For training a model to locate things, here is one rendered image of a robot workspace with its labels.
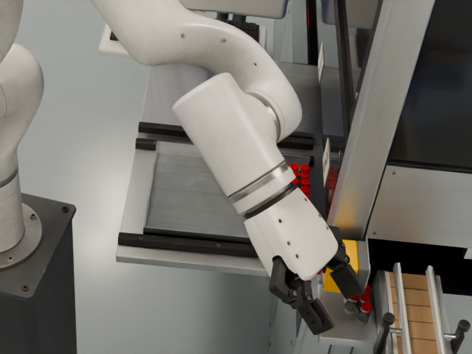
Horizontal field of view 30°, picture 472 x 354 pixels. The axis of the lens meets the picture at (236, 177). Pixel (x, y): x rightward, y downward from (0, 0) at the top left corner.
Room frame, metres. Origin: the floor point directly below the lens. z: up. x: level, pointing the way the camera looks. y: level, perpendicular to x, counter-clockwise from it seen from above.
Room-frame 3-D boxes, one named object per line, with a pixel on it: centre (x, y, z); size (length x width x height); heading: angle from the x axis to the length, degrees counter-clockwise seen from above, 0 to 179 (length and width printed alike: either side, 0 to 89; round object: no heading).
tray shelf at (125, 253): (1.49, -0.01, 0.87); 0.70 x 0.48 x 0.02; 3
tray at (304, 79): (1.66, -0.07, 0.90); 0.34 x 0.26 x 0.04; 93
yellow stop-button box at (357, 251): (1.08, -0.22, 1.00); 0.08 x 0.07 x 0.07; 93
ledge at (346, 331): (1.07, -0.26, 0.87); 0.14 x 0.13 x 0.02; 93
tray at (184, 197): (1.31, 0.01, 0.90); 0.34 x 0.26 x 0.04; 93
